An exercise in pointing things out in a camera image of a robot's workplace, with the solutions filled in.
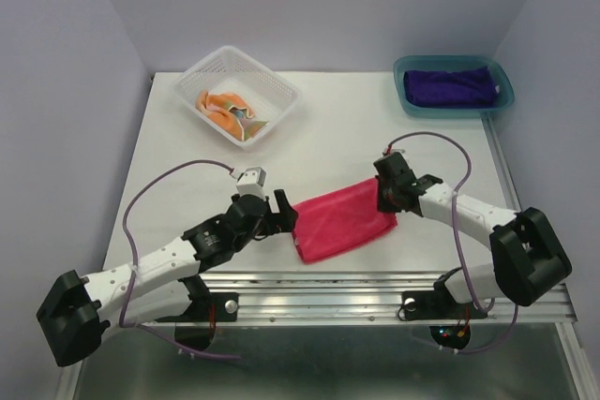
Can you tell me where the pink towel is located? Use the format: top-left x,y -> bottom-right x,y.
292,178 -> 398,264

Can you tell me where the orange patterned towel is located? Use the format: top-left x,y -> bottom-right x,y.
195,90 -> 267,141

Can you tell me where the purple towel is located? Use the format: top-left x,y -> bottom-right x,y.
403,67 -> 498,109

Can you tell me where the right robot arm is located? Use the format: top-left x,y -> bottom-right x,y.
374,152 -> 573,316

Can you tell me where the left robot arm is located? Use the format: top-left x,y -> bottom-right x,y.
37,189 -> 298,367

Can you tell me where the white plastic mesh basket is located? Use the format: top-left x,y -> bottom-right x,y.
172,46 -> 301,148

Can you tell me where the teal translucent plastic bin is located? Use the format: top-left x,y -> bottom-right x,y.
393,55 -> 515,119

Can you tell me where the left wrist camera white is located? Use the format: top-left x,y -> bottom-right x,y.
236,167 -> 266,200

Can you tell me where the aluminium mounting rail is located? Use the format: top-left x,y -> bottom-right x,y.
74,269 -> 578,326

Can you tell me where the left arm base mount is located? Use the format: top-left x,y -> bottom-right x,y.
175,275 -> 239,323

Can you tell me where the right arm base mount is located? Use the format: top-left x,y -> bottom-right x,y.
397,268 -> 488,321

